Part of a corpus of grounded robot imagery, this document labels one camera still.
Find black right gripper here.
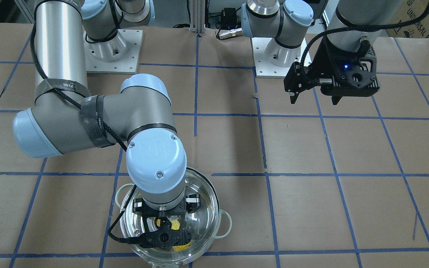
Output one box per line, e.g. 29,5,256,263
133,194,201,233

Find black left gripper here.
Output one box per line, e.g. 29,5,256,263
284,36,349,105

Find yellow corn cob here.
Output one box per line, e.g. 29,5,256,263
153,217,192,251

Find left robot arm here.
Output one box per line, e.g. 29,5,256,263
241,0,429,105

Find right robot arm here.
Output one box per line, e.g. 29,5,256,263
13,0,201,220

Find pale green cooking pot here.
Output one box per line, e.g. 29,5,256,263
115,167,233,268

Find black power adapter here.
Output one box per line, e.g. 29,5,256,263
220,7,237,27

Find cardboard box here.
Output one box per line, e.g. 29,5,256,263
386,0,429,39

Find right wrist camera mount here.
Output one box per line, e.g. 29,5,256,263
136,208,192,251

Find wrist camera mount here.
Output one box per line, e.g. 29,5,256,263
136,208,192,251
327,37,380,97

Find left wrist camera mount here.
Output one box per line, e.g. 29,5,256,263
327,37,380,97

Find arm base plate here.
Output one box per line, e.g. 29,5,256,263
251,38,306,79
84,29,143,74

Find aluminium frame post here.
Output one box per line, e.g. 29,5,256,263
188,0,207,35

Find aluminium frame rail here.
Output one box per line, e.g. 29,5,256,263
0,0,35,24

